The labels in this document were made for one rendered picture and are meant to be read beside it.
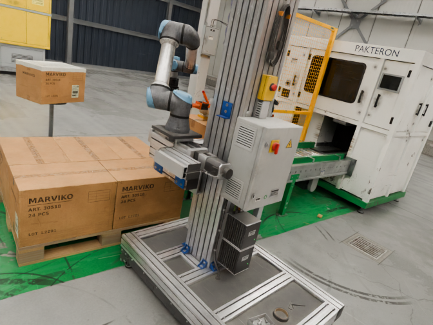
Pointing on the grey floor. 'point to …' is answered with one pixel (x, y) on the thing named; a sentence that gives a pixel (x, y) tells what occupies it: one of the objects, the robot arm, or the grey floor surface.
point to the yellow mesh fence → (317, 77)
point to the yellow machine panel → (23, 31)
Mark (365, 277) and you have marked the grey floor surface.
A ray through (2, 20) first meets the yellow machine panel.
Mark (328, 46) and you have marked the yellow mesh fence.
